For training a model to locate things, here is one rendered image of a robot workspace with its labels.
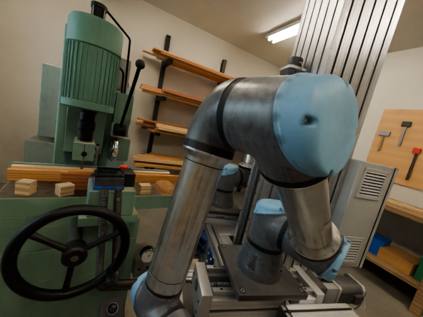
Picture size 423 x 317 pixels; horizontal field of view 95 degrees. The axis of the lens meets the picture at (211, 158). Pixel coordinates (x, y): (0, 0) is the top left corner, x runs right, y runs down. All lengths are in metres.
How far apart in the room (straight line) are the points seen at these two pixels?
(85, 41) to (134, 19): 2.60
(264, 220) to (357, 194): 0.48
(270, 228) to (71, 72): 0.82
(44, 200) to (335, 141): 0.80
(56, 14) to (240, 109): 3.22
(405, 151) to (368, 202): 2.29
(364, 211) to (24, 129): 3.42
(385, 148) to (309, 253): 2.91
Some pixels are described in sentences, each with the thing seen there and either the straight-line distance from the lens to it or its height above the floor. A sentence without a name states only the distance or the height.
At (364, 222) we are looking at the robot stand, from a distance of 1.08.
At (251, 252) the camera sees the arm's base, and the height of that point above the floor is 0.89.
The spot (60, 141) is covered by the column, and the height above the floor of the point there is 1.02.
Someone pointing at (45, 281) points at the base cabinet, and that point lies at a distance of 0.99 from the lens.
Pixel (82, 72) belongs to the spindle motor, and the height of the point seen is 1.32.
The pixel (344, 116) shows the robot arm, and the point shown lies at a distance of 0.27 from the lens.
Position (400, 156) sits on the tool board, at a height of 1.37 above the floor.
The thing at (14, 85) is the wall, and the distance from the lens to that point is 3.35.
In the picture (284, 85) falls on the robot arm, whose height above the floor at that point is 1.29.
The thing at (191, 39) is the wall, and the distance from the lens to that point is 3.60.
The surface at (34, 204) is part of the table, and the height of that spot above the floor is 0.88.
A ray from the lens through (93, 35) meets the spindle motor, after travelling 0.86.
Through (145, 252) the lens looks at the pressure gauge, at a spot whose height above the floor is 0.68.
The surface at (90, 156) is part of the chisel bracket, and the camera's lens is 0.89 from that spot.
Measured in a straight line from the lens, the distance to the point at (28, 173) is 0.97.
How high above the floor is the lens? 1.23
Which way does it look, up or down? 9 degrees down
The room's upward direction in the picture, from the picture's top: 12 degrees clockwise
